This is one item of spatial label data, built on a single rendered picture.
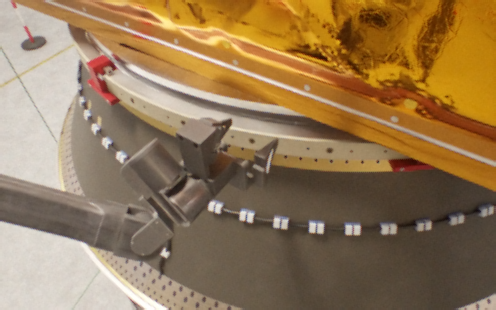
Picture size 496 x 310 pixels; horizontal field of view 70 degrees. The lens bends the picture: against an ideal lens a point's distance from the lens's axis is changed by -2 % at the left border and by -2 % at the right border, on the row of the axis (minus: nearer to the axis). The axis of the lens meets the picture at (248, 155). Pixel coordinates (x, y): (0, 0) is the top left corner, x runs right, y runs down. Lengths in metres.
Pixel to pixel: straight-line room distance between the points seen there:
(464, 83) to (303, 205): 0.46
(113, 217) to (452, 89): 0.46
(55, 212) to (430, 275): 0.83
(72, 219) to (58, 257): 2.31
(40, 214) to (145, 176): 0.14
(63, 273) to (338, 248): 2.16
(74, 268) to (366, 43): 2.48
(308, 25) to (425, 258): 0.64
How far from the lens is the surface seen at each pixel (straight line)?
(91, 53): 1.06
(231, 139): 0.74
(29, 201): 0.54
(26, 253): 2.98
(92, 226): 0.53
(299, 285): 0.95
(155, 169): 0.50
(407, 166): 0.76
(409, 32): 0.49
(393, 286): 0.99
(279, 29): 0.58
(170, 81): 0.81
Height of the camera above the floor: 2.20
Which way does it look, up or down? 47 degrees down
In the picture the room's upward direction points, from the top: 3 degrees counter-clockwise
